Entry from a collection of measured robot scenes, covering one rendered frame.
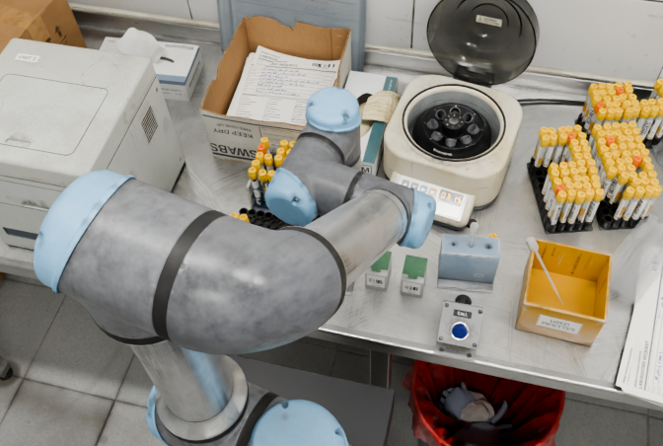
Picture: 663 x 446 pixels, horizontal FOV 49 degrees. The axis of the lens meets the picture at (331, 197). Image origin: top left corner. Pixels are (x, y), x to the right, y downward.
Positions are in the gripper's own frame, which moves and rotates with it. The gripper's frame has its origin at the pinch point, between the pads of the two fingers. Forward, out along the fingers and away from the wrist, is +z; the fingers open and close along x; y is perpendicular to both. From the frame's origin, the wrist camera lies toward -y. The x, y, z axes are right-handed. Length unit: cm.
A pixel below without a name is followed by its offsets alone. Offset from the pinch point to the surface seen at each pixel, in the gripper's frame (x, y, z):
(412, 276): -13.3, -1.2, 3.2
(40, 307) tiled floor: 105, 20, 97
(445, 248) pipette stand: -18.1, 3.5, 0.0
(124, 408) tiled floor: 66, -6, 97
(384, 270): -8.1, -0.5, 3.9
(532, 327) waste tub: -34.6, -4.9, 7.6
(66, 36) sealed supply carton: 73, 46, 2
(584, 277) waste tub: -43.5, 7.1, 8.6
